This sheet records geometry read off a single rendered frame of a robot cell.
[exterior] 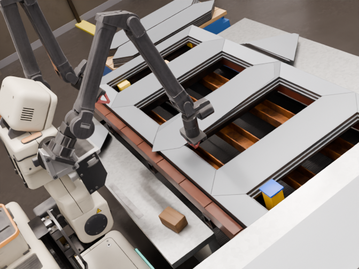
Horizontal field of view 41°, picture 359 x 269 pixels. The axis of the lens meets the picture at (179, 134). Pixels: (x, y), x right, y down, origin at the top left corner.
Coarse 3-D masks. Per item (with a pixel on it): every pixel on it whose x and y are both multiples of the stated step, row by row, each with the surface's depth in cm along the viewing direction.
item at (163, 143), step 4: (156, 136) 210; (160, 136) 209; (156, 140) 208; (160, 140) 207; (164, 140) 206; (168, 140) 205; (156, 144) 206; (160, 144) 205; (164, 144) 204; (168, 144) 203; (172, 144) 202; (160, 148) 203; (164, 148) 202; (168, 148) 201; (172, 148) 200
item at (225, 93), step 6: (216, 90) 224; (222, 90) 222; (228, 90) 221; (234, 90) 219; (216, 96) 220; (222, 96) 219; (228, 96) 217; (234, 96) 216; (240, 96) 214; (246, 96) 213; (234, 102) 212; (240, 102) 211
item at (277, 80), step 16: (176, 48) 274; (144, 64) 268; (208, 64) 249; (240, 64) 240; (112, 80) 262; (272, 80) 217; (160, 96) 241; (256, 96) 214; (304, 96) 206; (320, 96) 199; (112, 112) 242; (160, 128) 214; (208, 128) 207; (336, 128) 181; (320, 144) 179; (304, 160) 176; (272, 176) 172; (256, 192) 170; (224, 208) 167; (240, 224) 162
